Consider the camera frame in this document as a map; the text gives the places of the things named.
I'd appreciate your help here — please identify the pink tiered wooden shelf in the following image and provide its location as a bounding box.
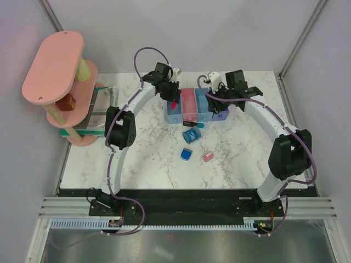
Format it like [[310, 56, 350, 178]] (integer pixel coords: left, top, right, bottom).
[[22, 31, 98, 146]]

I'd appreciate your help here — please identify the brown block on shelf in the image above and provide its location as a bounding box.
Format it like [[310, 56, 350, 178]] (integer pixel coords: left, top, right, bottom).
[[55, 93, 76, 111]]

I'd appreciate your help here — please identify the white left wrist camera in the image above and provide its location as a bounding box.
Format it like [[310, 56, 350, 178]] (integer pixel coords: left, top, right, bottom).
[[169, 64, 182, 82]]

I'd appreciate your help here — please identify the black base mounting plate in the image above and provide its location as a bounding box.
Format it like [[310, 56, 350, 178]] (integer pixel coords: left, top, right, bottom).
[[57, 188, 320, 227]]

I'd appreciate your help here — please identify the pink drawer bin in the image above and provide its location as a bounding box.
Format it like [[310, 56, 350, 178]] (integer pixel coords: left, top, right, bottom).
[[180, 88, 198, 122]]

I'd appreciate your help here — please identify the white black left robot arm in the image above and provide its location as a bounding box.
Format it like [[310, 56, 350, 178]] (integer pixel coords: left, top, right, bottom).
[[90, 62, 182, 215]]

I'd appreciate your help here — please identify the pink eraser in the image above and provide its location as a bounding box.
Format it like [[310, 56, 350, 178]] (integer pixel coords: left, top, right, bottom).
[[203, 151, 214, 162]]

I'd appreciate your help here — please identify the light blue drawer bin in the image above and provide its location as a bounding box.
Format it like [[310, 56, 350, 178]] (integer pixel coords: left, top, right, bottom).
[[165, 99, 183, 124]]

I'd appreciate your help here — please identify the purple drawer bin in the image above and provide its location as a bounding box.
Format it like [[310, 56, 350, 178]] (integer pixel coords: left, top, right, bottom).
[[212, 108, 229, 121]]

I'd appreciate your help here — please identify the white slotted cable duct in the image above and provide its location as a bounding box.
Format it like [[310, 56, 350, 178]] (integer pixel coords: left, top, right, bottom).
[[50, 218, 275, 230]]

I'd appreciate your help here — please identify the blue pencil sharpener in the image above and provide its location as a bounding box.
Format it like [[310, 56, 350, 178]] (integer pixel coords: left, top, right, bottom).
[[180, 148, 193, 161]]

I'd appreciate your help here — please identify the stack of books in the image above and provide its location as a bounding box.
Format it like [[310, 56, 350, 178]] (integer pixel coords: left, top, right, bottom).
[[73, 83, 119, 136]]

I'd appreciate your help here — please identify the black blue highlighter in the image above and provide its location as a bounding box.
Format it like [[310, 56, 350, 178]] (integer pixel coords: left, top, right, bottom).
[[183, 121, 205, 128]]

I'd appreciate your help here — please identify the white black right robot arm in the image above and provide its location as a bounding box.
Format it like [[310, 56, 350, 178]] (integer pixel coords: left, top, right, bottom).
[[204, 70, 315, 216]]

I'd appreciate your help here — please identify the sky blue drawer bin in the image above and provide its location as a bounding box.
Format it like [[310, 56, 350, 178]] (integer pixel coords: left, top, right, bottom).
[[195, 88, 213, 122]]

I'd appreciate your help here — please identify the blue round tape jar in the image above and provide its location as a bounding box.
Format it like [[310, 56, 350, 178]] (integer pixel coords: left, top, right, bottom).
[[182, 127, 202, 144]]

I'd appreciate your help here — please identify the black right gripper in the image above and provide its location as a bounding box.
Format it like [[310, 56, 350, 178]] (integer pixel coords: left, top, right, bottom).
[[205, 82, 234, 115]]

